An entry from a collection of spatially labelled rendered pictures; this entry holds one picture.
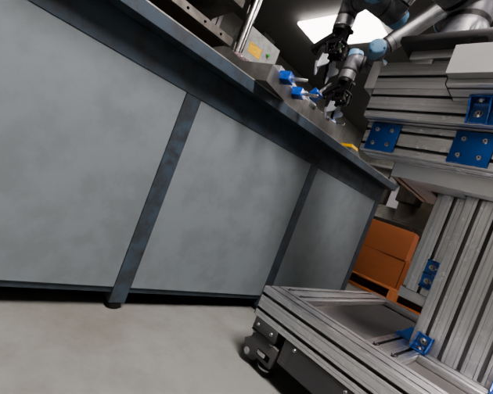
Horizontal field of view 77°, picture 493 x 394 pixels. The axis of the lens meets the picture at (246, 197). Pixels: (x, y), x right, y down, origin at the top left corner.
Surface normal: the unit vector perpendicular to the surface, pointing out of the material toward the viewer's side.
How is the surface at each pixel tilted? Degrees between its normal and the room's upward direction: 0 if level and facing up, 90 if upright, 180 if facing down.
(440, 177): 90
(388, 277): 90
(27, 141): 90
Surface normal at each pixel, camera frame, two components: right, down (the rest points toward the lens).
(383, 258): -0.48, -0.17
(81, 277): 0.61, 0.25
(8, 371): 0.36, -0.93
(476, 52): -0.67, -0.24
